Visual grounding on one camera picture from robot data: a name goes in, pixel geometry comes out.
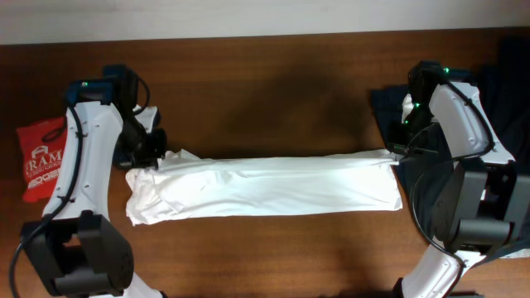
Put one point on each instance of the dark navy garment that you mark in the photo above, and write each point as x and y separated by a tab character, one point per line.
423	178

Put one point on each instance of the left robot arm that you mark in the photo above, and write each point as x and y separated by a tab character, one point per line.
74	248

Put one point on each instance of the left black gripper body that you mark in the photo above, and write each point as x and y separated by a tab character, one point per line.
142	147

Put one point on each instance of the black garment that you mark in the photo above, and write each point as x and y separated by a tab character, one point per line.
504	94

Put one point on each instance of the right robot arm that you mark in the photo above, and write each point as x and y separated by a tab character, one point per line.
469	198

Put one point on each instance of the folded red t-shirt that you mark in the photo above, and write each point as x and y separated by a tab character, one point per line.
42	147

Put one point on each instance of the white t-shirt with graphic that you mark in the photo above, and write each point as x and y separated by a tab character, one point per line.
185	186

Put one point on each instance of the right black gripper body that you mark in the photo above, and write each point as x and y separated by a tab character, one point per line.
418	132

